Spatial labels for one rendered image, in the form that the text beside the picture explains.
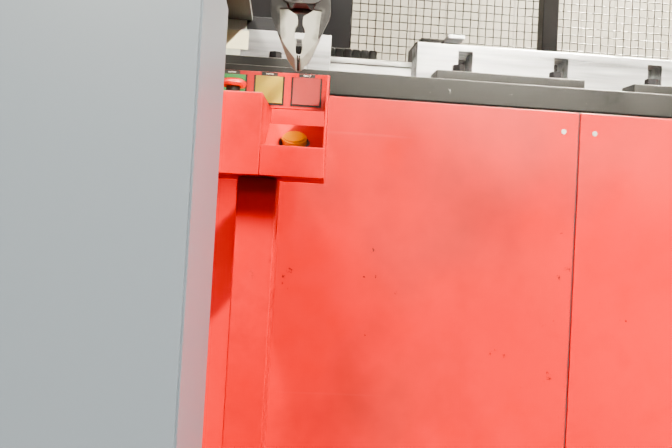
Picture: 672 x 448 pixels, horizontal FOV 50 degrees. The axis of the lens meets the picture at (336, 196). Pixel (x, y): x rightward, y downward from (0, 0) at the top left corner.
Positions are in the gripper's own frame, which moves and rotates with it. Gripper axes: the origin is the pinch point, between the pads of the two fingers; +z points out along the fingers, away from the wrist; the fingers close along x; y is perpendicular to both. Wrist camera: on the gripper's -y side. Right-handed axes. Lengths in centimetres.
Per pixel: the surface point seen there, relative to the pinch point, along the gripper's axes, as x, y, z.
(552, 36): -73, 118, -27
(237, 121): 8.0, -5.9, 9.7
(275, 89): 4.0, 9.9, 3.5
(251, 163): 5.6, -6.4, 15.6
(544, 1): -70, 119, -38
